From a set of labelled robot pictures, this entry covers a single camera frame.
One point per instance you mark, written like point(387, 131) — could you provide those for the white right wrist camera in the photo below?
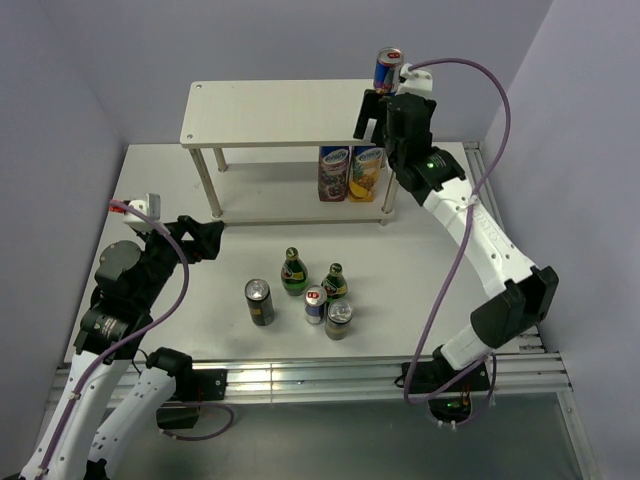
point(416, 82)

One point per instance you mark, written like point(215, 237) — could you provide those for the purple grape juice carton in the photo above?
point(333, 167)

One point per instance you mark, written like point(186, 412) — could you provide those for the tall green glass bottle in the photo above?
point(294, 273)

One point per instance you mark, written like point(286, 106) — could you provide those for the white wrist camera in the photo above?
point(148, 204)
point(416, 82)

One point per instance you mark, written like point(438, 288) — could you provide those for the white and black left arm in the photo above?
point(81, 441)

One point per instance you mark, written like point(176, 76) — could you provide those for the yellow pineapple juice carton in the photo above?
point(365, 168)

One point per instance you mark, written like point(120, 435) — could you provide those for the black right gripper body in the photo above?
point(380, 138)

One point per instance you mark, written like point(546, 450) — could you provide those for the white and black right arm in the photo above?
point(519, 292)

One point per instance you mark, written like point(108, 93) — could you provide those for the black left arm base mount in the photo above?
point(202, 385)

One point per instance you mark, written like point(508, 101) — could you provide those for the aluminium front rail frame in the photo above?
point(375, 378)

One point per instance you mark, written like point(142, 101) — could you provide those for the small red-tab silver can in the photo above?
point(315, 299)

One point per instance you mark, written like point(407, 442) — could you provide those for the black and gold can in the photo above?
point(258, 297)

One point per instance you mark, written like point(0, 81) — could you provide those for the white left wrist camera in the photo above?
point(148, 204)

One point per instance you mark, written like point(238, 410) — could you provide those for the blue silver energy drink can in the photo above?
point(389, 62)

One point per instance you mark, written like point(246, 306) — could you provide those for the short green glass bottle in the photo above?
point(334, 283)

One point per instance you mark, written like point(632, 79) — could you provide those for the white two-tier shelf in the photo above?
point(255, 147)

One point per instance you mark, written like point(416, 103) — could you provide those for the dark olive beverage can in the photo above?
point(338, 321)

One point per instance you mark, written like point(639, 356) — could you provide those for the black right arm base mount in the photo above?
point(458, 401)

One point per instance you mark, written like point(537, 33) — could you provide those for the aluminium right side rail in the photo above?
point(476, 168)

